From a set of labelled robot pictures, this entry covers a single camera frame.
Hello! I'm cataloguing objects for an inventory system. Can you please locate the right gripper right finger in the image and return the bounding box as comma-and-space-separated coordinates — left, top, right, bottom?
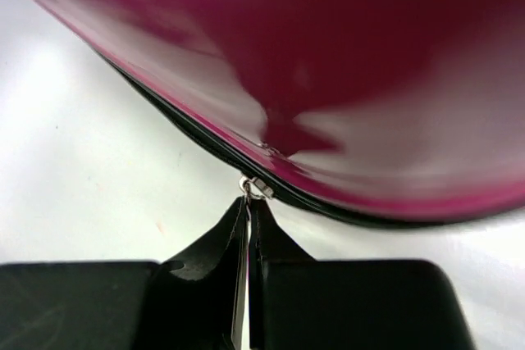
248, 200, 475, 350

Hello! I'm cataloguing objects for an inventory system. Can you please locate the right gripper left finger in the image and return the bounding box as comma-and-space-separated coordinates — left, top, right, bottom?
1, 198, 248, 349

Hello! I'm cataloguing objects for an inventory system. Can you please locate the silver zipper pull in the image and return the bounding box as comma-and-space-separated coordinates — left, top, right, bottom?
239, 175, 273, 349

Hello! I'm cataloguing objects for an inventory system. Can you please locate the pink and teal suitcase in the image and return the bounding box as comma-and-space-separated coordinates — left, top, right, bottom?
34, 0, 524, 223

